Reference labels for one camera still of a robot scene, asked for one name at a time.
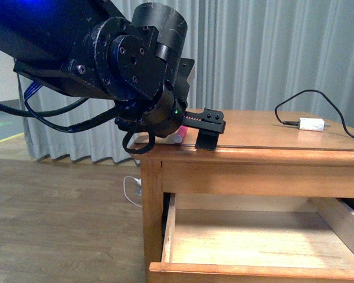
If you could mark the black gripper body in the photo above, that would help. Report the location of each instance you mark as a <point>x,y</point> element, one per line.
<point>162,116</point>

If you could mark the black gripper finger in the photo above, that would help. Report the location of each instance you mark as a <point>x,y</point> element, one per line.
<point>210,124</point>

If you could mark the pink marker with white cap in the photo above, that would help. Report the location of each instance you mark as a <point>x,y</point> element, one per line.
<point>180,135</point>

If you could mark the wooden top drawer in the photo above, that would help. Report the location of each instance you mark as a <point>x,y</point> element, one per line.
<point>233,238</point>

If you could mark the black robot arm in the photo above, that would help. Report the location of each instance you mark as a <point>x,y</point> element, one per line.
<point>88,49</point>

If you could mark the wooden nightstand cabinet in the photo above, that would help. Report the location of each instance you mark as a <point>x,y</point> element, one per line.
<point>256,156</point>

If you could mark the white power adapter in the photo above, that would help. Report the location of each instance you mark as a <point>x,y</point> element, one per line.
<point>312,124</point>

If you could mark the grey pleated curtain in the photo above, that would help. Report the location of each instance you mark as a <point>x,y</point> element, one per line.
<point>253,55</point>

